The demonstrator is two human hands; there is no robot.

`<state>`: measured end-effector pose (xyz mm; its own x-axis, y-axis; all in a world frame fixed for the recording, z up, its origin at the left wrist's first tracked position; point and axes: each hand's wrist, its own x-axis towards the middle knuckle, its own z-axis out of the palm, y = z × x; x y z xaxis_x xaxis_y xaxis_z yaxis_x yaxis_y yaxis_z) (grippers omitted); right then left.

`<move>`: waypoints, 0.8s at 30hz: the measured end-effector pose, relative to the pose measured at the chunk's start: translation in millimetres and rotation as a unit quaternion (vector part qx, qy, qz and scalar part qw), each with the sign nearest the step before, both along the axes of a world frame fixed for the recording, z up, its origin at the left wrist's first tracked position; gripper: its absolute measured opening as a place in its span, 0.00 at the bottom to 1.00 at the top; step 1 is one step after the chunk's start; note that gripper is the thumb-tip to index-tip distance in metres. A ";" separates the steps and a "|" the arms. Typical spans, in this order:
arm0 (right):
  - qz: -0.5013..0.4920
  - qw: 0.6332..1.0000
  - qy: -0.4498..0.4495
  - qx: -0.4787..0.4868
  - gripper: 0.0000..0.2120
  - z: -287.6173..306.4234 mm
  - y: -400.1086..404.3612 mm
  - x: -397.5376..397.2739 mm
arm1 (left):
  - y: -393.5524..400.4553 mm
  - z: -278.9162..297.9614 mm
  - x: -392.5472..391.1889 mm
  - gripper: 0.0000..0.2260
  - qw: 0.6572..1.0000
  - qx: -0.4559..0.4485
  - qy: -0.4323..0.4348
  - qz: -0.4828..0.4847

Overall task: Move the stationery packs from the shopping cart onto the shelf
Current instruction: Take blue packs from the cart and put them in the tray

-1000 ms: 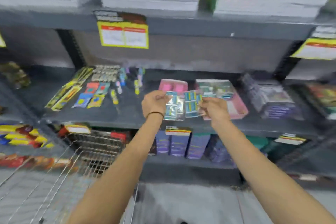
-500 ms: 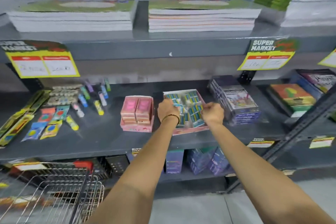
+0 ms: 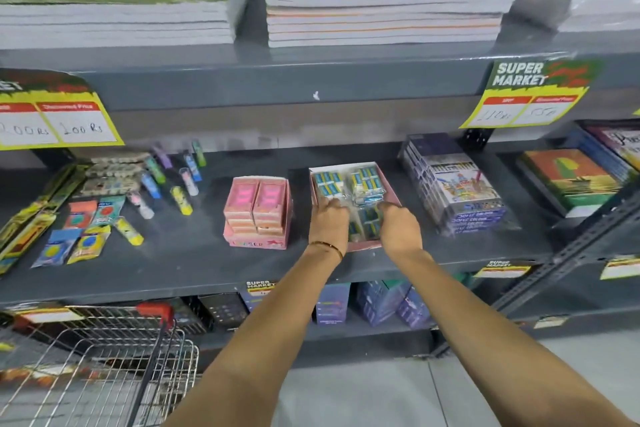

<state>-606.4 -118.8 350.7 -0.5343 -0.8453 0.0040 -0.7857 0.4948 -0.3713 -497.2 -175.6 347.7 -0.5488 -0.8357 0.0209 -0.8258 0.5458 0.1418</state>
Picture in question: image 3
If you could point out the group of small colourful tubes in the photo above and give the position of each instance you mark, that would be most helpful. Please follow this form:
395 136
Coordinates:
130 231

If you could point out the beige eraser strip pack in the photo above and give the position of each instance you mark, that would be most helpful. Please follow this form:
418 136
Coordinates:
120 158
115 170
110 186

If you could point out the stack of pink erasers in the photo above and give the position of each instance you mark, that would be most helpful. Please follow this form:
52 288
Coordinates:
270 226

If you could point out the orange sharpener packet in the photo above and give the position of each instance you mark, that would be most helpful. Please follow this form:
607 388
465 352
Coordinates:
80 215

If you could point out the pink cardboard display box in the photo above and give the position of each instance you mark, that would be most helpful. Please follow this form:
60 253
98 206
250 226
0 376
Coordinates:
255 243

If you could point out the blue eraser packet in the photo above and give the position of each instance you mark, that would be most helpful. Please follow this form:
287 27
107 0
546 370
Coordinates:
354 230
327 181
365 181
370 224

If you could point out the person's right forearm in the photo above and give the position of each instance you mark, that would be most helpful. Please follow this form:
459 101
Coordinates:
490 341

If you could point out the person's right hand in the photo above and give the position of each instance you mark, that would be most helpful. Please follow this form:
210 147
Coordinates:
400 231

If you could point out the row of orange snack packets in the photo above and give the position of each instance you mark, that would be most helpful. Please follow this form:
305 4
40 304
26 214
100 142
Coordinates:
20 376

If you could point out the stack of green-cover drawing books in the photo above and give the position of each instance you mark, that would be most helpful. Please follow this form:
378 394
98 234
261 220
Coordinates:
125 21
385 21

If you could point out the stack of dark notebooks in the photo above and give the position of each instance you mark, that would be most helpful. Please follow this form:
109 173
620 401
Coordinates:
620 141

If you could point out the yellow pencil pack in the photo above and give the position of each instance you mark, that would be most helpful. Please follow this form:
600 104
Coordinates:
17 231
30 241
75 186
57 186

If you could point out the grey metal shelf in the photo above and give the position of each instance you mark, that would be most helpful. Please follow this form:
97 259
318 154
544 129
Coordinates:
300 86

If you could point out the person's left hand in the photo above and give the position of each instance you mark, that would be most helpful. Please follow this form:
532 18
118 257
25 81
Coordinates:
330 226

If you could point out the open pink cardboard tray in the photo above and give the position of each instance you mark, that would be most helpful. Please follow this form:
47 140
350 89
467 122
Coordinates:
362 245

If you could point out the blue sharpener packet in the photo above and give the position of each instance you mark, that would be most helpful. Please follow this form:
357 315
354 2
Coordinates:
55 249

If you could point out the yellow sharpener packet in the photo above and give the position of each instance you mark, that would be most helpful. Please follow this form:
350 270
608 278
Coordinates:
90 244

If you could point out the person's left forearm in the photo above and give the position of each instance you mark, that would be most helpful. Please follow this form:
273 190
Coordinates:
260 341

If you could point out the black product box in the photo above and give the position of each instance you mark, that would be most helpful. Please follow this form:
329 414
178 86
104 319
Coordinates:
225 310

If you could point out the teal sharpener packet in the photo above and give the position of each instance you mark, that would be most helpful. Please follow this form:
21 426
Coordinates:
107 211

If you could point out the stack of colourful sketchbooks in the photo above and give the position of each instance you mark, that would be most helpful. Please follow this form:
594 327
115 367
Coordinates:
570 179

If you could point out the stack of colour pencil boxes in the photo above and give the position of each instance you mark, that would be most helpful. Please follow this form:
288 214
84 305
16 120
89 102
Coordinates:
460 186

